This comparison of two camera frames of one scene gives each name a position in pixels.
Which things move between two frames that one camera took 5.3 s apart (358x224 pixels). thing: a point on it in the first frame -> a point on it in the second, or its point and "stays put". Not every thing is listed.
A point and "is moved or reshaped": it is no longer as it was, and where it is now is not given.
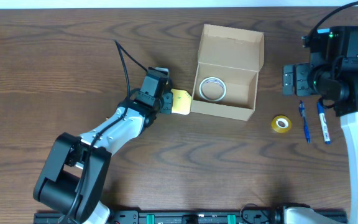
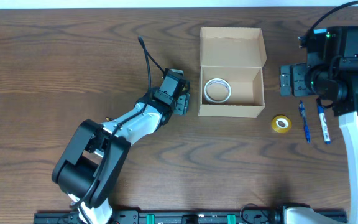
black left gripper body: x=166 y=102 -> x=181 y=102
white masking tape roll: x=212 y=89 is moved or reshaped
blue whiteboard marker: x=323 y=124 stays put
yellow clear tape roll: x=281 y=124 stays put
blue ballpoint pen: x=302 y=110 stays put
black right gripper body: x=301 y=79 stays put
